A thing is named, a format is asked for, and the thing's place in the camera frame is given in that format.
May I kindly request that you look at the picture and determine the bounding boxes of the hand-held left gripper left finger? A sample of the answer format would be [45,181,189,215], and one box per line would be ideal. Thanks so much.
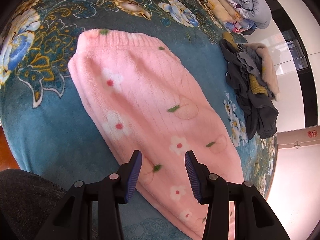
[34,150,143,240]

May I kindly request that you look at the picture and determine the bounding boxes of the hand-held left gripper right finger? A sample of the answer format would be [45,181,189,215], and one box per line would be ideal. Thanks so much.
[184,150,291,240]

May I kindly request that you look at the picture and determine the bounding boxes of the pink fleece flowered pants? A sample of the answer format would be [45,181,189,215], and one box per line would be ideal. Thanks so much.
[67,29,245,240]

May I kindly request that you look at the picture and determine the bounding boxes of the dark grey garment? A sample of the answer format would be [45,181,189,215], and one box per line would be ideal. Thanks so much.
[219,39,279,140]

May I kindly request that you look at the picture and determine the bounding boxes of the person's leg in dark jeans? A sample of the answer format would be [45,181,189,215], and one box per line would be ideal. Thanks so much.
[0,169,73,240]

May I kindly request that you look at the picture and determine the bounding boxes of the teal floral bed blanket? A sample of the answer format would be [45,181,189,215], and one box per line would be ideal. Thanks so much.
[0,0,279,240]

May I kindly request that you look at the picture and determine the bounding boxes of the beige door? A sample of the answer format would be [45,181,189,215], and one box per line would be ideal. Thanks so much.
[275,126,320,157]

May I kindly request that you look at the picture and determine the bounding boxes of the mustard knit garment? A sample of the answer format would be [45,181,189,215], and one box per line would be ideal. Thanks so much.
[222,32,274,99]

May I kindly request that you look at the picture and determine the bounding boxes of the light grey garment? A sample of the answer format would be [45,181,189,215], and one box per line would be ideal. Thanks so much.
[236,44,262,77]

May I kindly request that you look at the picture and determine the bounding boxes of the beige fluffy garment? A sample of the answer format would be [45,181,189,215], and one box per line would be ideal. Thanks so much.
[246,42,281,101]

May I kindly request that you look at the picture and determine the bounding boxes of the white wardrobe with black band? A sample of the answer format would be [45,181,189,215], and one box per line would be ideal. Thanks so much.
[246,0,320,133]

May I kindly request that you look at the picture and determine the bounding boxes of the folded blue floral blanket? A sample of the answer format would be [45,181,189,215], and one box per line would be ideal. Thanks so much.
[223,19,258,35]

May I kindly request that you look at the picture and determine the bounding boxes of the folded peach floral blanket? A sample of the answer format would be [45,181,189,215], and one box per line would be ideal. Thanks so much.
[194,0,242,26]

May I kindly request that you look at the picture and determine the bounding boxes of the folded grey-blue quilt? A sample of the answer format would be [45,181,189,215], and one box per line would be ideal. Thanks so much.
[208,0,272,30]

